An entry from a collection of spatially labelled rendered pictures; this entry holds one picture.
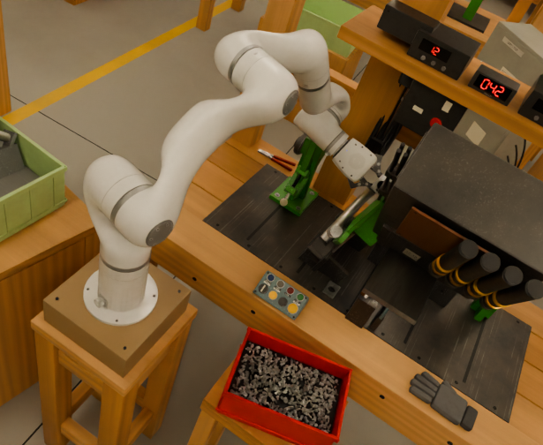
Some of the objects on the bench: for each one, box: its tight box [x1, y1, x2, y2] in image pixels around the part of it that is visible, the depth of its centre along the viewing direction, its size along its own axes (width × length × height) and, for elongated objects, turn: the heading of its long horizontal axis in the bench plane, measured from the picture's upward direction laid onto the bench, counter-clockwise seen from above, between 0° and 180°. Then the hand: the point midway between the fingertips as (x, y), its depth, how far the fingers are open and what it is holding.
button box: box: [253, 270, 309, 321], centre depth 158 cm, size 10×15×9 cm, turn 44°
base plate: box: [202, 163, 532, 423], centre depth 177 cm, size 42×110×2 cm, turn 44°
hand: (378, 184), depth 157 cm, fingers closed on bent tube, 3 cm apart
